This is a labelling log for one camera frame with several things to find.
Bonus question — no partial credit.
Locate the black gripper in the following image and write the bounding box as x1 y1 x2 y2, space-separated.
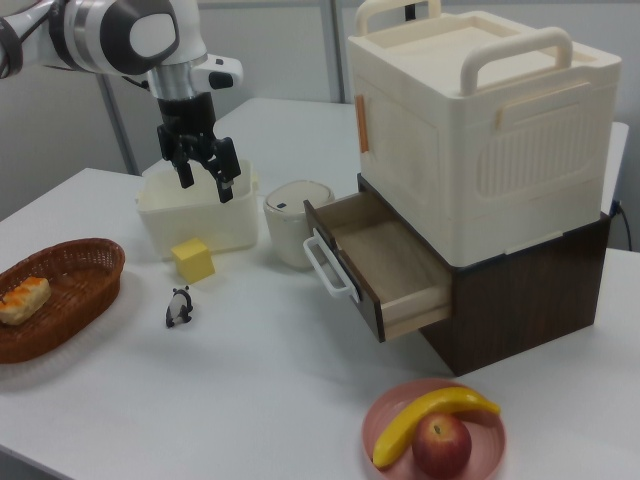
156 92 242 204

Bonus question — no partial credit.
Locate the panda toy figure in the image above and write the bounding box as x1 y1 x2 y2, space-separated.
165 285 194 329

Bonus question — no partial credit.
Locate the toy bread slice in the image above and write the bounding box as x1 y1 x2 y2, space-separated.
0 276 52 327

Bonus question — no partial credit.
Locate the yellow toy banana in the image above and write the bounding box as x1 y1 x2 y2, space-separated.
372 386 501 469

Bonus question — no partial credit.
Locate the dark wood drawer cabinet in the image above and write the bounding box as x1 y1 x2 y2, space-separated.
356 172 613 378

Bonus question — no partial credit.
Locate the red toy apple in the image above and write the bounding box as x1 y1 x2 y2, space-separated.
411 412 473 478

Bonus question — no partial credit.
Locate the white plastic tub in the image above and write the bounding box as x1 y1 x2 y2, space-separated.
136 158 261 260

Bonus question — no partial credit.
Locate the yellow foam cube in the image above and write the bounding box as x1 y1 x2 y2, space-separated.
170 237 217 285

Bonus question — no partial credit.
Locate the white round lidded canister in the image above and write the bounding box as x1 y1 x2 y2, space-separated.
263 179 336 272

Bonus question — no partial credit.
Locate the brown wicker basket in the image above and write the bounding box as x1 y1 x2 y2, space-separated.
0 238 127 365

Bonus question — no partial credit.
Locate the cream plastic storage box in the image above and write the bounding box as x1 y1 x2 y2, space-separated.
346 0 623 268

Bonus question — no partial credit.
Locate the pink plate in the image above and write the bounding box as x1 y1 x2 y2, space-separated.
362 378 507 480

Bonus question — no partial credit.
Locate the wooden drawer with white handle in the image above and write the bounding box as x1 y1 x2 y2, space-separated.
302 190 454 344

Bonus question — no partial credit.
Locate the black cable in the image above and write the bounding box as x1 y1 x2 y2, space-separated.
610 198 632 251

